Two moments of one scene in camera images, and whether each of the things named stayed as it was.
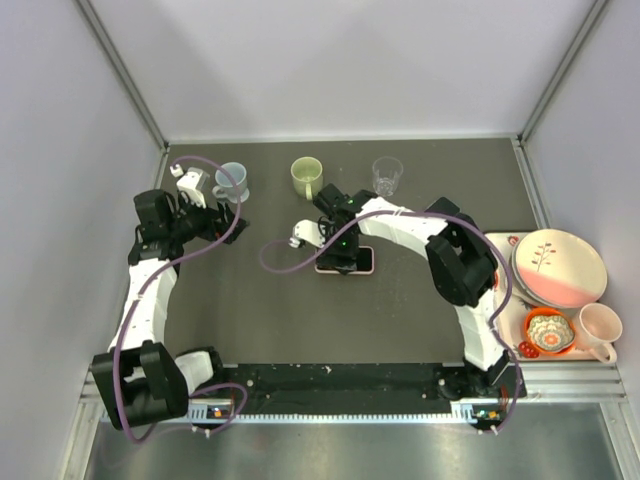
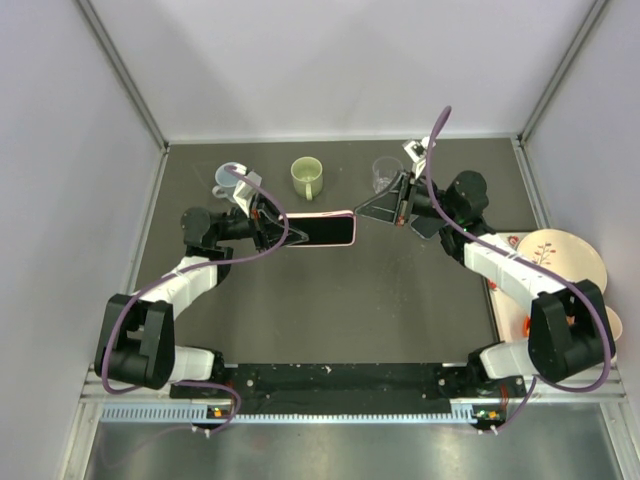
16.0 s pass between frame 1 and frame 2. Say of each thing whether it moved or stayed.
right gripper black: moved
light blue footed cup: moved
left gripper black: moved
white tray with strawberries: stayed
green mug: stayed
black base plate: stayed
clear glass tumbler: stayed
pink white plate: stayed
